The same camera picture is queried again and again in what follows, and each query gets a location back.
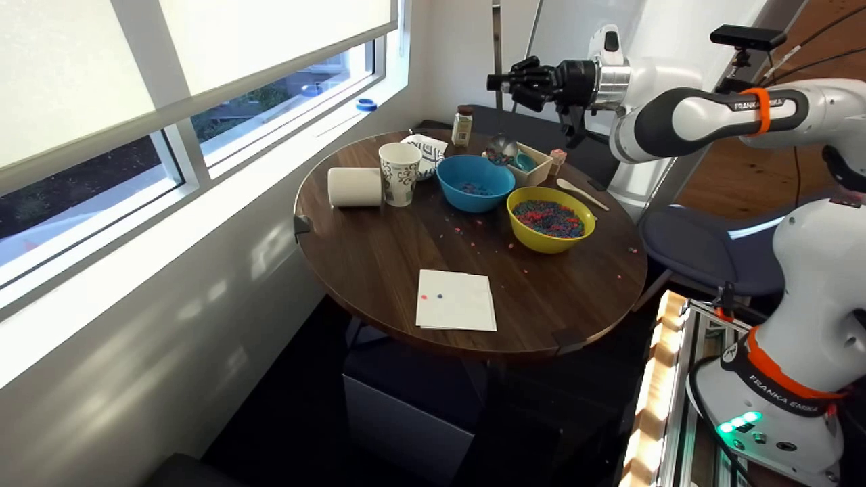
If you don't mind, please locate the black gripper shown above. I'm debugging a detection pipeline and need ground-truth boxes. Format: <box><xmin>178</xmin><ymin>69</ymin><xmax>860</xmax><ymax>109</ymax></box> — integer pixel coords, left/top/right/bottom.
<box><xmin>488</xmin><ymin>58</ymin><xmax>597</xmax><ymax>115</ymax></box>

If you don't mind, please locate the silver ladle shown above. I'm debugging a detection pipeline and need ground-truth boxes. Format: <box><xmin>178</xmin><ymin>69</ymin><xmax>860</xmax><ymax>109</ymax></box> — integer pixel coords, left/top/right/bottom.
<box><xmin>490</xmin><ymin>0</ymin><xmax>502</xmax><ymax>79</ymax></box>

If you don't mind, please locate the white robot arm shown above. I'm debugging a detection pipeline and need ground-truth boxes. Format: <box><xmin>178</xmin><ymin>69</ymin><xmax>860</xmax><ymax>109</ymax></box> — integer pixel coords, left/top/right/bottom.
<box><xmin>488</xmin><ymin>33</ymin><xmax>866</xmax><ymax>487</ymax></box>

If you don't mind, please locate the teal scoop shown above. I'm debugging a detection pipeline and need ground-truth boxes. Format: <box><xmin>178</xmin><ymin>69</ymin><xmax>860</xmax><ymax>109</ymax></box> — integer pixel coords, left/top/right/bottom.
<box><xmin>505</xmin><ymin>143</ymin><xmax>537</xmax><ymax>170</ymax></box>

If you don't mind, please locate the blue bowl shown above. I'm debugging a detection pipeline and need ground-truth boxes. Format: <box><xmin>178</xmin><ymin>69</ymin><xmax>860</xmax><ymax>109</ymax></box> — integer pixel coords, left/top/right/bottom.
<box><xmin>436</xmin><ymin>155</ymin><xmax>518</xmax><ymax>215</ymax></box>

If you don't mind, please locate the yellow bowl with beads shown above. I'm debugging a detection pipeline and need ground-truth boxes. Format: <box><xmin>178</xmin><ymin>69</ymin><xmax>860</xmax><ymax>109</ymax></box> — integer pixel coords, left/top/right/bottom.
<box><xmin>506</xmin><ymin>188</ymin><xmax>597</xmax><ymax>255</ymax></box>

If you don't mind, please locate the small wooden block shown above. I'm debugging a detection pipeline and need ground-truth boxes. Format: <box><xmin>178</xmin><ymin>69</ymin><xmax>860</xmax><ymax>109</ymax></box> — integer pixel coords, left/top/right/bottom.
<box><xmin>549</xmin><ymin>148</ymin><xmax>568</xmax><ymax>175</ymax></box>

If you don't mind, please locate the wooden box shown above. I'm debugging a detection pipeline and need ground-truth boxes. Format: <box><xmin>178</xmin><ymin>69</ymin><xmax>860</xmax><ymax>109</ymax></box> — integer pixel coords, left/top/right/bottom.
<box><xmin>484</xmin><ymin>140</ymin><xmax>553</xmax><ymax>188</ymax></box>

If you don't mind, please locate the glass jar with lid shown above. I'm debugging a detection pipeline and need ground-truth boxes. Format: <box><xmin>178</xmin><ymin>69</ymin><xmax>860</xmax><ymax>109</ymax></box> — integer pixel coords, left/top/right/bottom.
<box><xmin>452</xmin><ymin>106</ymin><xmax>473</xmax><ymax>146</ymax></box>

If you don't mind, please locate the cream plastic spoon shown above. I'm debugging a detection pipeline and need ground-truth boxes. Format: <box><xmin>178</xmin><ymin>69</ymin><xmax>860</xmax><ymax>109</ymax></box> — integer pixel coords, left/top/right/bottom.
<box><xmin>556</xmin><ymin>178</ymin><xmax>609</xmax><ymax>211</ymax></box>

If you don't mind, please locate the patterned paper cup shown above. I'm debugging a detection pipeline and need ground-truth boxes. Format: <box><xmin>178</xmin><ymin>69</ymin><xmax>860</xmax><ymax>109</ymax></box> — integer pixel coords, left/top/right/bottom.
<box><xmin>379</xmin><ymin>143</ymin><xmax>422</xmax><ymax>208</ymax></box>

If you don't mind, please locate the blue tape roll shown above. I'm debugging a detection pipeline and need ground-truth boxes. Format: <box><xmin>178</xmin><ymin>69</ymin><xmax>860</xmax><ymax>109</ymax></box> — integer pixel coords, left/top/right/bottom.
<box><xmin>354</xmin><ymin>97</ymin><xmax>379</xmax><ymax>115</ymax></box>

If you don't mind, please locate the round wooden table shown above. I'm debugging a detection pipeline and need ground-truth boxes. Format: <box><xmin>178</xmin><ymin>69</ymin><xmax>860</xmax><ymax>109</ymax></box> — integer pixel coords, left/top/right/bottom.
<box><xmin>292</xmin><ymin>129</ymin><xmax>648</xmax><ymax>361</ymax></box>

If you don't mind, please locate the white paper roll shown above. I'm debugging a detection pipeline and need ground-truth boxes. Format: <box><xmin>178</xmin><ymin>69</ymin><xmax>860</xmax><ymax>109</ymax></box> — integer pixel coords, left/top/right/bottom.
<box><xmin>327</xmin><ymin>169</ymin><xmax>381</xmax><ymax>208</ymax></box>

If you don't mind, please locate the white paper napkin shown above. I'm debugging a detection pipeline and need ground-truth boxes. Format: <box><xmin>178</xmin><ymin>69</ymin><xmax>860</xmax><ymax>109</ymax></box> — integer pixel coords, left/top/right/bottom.
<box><xmin>414</xmin><ymin>267</ymin><xmax>499</xmax><ymax>334</ymax></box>

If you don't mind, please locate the grey cabinet under table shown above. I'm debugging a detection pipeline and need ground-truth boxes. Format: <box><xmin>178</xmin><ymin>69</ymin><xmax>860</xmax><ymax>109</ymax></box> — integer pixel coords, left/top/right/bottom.
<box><xmin>345</xmin><ymin>340</ymin><xmax>488</xmax><ymax>487</ymax></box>

